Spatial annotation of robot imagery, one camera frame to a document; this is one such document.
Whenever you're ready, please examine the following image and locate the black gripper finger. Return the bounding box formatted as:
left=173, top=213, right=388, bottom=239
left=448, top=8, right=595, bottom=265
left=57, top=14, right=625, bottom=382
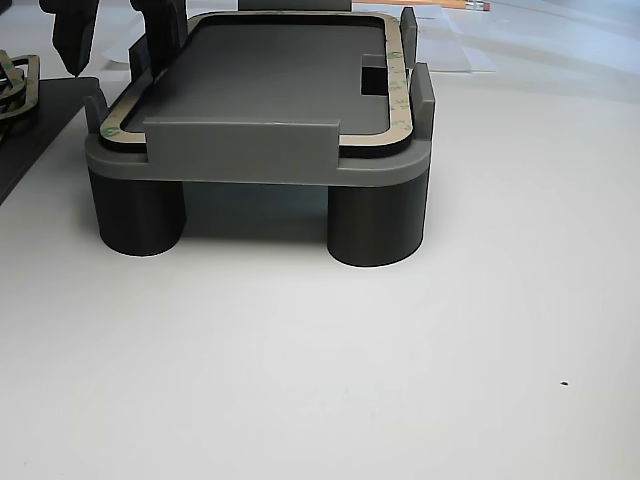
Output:
left=132, top=0, right=190, bottom=84
left=39, top=0, right=101, bottom=79

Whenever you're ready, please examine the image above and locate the beige adhesive rectangular frame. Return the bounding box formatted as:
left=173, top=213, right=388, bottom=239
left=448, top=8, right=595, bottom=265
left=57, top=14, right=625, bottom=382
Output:
left=0, top=53, right=41, bottom=121
left=0, top=48, right=27, bottom=109
left=98, top=12, right=415, bottom=150

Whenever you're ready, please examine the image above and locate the dark grey rectangular mat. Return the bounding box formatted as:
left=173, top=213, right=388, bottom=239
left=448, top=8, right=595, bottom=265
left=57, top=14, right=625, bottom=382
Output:
left=0, top=77, right=101, bottom=206

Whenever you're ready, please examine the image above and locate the white paper sheet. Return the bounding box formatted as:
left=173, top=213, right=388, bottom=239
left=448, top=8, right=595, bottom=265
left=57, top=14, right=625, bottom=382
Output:
left=97, top=0, right=147, bottom=66

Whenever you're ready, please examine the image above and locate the grey frame holder with legs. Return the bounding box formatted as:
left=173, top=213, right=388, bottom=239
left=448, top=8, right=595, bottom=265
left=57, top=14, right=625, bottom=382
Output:
left=84, top=0, right=437, bottom=269

